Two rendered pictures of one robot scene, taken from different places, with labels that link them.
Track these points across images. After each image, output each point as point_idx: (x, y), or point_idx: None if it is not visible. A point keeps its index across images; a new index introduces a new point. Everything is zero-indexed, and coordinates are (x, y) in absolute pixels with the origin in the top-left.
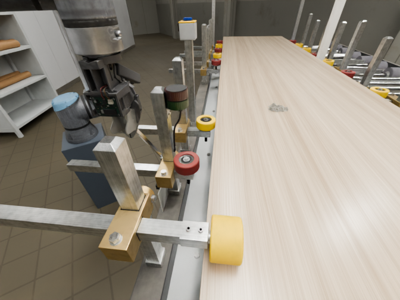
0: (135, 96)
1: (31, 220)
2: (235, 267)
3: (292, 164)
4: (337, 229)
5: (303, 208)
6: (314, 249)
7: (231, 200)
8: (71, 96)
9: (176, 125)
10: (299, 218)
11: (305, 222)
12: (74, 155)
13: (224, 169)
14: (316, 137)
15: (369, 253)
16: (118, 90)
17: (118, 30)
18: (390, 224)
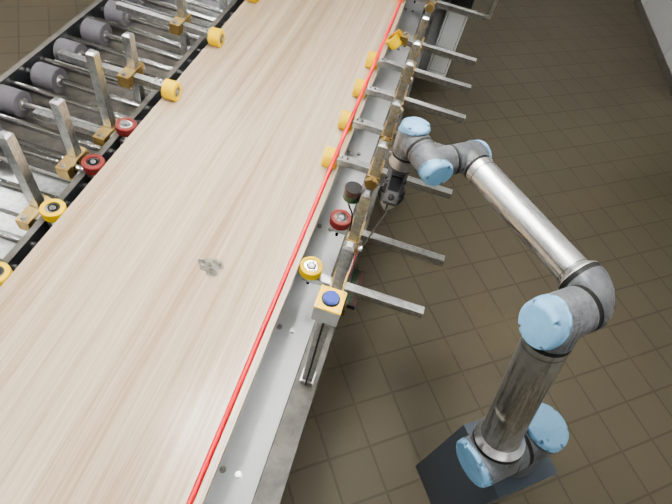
0: (382, 184)
1: (422, 180)
2: None
3: (259, 193)
4: (268, 157)
5: (277, 168)
6: (286, 154)
7: (316, 182)
8: (533, 419)
9: (345, 283)
10: (283, 165)
11: (281, 163)
12: None
13: (313, 202)
14: (211, 212)
15: (263, 147)
16: (389, 168)
17: (390, 151)
18: (238, 152)
